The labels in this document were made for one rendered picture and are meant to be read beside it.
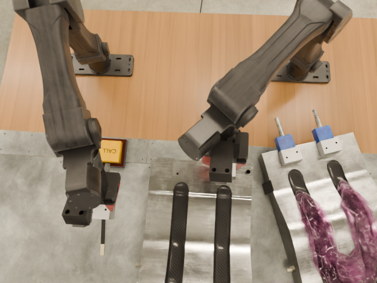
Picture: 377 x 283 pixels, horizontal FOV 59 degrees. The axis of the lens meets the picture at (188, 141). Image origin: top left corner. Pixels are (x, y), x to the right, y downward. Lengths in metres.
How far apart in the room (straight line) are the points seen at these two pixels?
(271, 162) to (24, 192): 0.68
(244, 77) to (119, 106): 0.53
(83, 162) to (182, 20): 0.67
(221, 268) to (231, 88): 0.44
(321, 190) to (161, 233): 0.43
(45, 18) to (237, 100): 0.35
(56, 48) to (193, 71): 0.52
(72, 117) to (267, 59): 0.34
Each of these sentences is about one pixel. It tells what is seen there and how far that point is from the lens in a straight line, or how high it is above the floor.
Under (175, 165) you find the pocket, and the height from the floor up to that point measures 0.86.
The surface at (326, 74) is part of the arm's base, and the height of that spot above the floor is 0.81.
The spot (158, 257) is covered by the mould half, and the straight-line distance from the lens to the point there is 0.84.
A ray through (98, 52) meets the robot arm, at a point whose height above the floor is 0.96.
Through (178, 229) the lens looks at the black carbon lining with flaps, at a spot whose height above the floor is 0.88.
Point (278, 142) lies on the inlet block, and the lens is 0.92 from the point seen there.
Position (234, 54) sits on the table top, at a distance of 1.08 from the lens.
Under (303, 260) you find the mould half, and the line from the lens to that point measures 0.89.
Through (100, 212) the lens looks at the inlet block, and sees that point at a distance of 0.80.
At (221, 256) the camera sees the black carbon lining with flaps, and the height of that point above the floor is 0.89.
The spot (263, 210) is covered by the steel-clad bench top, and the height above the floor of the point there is 0.80.
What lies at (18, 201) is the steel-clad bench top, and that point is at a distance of 1.05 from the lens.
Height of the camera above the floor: 1.73
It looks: 75 degrees down
